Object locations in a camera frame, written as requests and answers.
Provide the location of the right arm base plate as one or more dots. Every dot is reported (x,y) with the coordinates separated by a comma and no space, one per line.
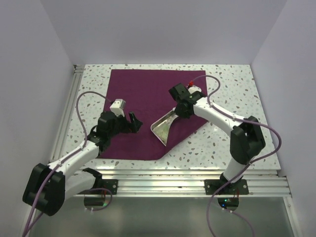
(214,186)

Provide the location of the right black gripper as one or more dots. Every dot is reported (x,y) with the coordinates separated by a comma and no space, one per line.
(183,115)

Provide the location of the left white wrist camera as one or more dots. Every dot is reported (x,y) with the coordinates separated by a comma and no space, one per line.
(117,107)

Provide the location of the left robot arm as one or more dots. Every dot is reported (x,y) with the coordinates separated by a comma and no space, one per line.
(50,185)

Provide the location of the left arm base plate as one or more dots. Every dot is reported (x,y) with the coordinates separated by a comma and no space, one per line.
(109,186)

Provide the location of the purple cloth mat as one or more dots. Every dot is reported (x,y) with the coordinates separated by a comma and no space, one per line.
(146,95)

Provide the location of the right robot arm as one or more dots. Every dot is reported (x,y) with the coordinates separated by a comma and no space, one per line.
(246,137)

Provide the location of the metal tray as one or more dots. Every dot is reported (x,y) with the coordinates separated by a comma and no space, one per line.
(161,127)

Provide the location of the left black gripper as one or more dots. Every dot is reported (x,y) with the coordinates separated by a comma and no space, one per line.
(128,127)

